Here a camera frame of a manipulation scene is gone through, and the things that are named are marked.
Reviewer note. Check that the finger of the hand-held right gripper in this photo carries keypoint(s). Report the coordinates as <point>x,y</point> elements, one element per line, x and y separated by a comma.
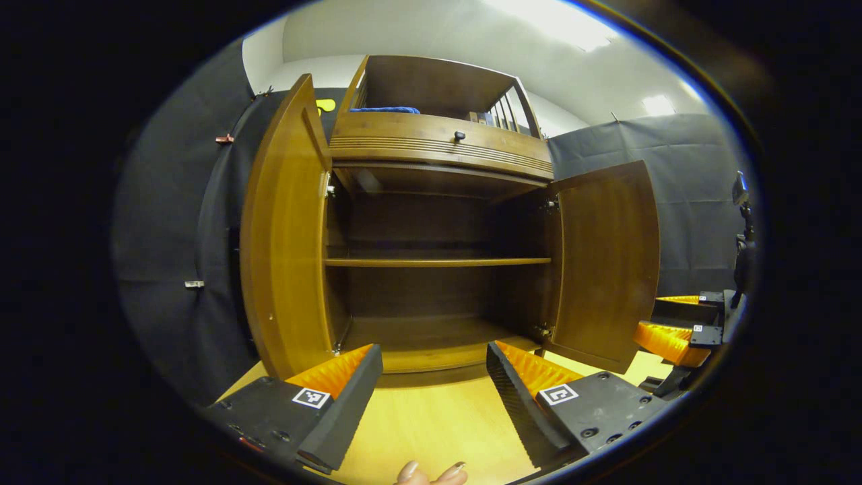
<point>680,313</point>
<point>707,335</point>

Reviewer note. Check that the black tripod stand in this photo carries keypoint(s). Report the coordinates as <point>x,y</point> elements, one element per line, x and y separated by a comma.
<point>744,256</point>

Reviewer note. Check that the blue cloth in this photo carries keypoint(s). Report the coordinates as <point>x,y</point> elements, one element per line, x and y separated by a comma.
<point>384,110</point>

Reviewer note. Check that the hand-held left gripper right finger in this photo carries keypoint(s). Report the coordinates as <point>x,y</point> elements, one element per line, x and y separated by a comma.
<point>513,407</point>

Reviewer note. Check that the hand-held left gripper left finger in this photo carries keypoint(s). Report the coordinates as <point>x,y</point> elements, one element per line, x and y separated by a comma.
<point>350,407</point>

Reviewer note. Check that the wooden shoe cabinet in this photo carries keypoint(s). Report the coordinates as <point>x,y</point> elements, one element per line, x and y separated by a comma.
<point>424,222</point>

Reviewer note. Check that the wooden cabinet door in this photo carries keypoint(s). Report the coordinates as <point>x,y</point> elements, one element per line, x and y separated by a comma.
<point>606,263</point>
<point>283,242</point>

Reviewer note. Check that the row of small books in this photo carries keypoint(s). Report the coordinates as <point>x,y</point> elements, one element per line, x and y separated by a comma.
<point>481,118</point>

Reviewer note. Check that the black backdrop cloth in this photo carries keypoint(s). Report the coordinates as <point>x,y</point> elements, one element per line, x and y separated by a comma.
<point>175,222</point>
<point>693,202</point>

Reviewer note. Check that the wooden cabinet drawer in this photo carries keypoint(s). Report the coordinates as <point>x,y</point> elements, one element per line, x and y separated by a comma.
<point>404,138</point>

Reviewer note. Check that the small ceiling light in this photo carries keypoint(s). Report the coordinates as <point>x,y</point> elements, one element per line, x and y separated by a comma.
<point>658,105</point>

